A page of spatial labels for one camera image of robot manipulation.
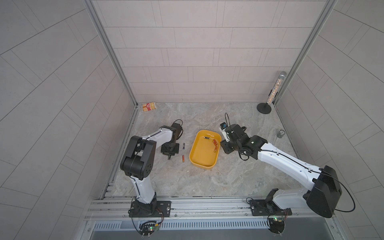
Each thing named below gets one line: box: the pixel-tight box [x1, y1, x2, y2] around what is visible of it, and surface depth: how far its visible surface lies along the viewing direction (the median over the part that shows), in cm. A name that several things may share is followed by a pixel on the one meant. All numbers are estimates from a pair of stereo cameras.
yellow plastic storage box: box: [189, 129, 222, 170], surface depth 93 cm
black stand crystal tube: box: [256, 71, 287, 115], surface depth 100 cm
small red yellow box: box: [142, 101, 157, 112], surface depth 114 cm
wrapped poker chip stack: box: [276, 129, 286, 139], surface depth 98 cm
